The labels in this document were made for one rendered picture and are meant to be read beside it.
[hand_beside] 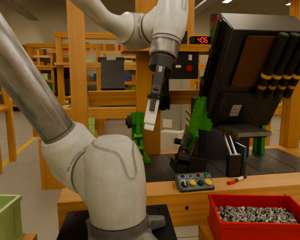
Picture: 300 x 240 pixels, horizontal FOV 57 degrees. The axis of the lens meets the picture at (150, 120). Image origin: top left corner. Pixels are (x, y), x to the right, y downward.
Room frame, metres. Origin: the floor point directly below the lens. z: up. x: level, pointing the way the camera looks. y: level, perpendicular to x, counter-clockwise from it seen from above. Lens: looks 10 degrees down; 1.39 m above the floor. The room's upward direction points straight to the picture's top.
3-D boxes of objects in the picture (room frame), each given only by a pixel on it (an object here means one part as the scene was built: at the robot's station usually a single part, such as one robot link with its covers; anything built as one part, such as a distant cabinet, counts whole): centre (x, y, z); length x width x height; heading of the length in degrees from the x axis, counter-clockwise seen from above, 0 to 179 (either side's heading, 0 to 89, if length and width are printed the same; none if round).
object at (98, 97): (1.82, -0.26, 1.23); 1.30 x 0.05 x 0.09; 100
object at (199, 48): (1.71, -0.28, 1.52); 0.90 x 0.25 x 0.04; 100
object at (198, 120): (1.38, -0.26, 1.17); 0.13 x 0.12 x 0.20; 100
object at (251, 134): (1.37, -0.42, 1.11); 0.39 x 0.16 x 0.03; 10
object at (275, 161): (1.45, -0.33, 0.89); 1.10 x 0.42 x 0.02; 100
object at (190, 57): (1.64, -0.18, 1.42); 0.17 x 0.12 x 0.15; 100
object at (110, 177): (0.71, 0.10, 1.11); 0.18 x 0.16 x 0.22; 40
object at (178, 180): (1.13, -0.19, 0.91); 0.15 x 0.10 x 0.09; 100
